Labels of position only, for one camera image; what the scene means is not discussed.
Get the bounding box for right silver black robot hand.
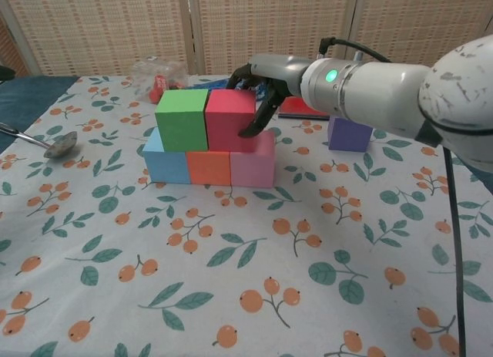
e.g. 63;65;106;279
226;54;317;138

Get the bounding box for magenta red foam block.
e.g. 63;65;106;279
205;89;257;153

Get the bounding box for pink foam block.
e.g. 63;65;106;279
230;130;277;189

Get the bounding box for green foam block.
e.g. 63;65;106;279
154;89;210;153

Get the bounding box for orange foam block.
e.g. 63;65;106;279
186;150;233;187

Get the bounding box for light blue foam block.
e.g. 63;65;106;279
142;127;192;184

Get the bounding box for blue cookie box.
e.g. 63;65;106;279
210;77;270;103

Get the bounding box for flat red case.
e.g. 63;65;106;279
277;96;332;121

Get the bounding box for bamboo folding screen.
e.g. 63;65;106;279
0;0;493;79

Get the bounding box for purple foam block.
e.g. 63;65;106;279
327;116;374;153

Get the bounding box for clear bag red contents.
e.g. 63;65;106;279
130;56;189;106

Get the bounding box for floral fruit print tablecloth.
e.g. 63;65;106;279
0;74;493;357

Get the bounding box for metal ladle black handle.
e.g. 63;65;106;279
0;122;79;159

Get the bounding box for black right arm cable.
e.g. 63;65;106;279
318;37;468;357

